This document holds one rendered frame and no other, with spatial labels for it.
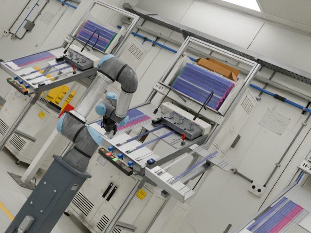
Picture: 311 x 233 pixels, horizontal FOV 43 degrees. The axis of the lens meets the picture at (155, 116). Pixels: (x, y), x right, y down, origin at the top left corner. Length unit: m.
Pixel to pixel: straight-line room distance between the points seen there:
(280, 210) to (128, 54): 2.39
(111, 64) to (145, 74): 3.42
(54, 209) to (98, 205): 1.04
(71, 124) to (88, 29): 2.28
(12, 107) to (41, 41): 3.26
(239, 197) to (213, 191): 0.31
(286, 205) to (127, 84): 1.24
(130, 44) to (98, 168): 1.49
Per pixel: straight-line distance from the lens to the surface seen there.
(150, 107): 3.48
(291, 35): 5.11
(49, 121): 3.96
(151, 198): 3.00
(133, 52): 4.29
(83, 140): 2.20
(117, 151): 2.88
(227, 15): 5.58
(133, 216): 3.04
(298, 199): 2.75
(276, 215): 2.57
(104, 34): 4.19
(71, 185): 2.21
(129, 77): 2.23
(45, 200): 2.23
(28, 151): 4.01
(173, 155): 2.91
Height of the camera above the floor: 0.90
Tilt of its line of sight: 4 degrees up
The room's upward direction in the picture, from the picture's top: 34 degrees clockwise
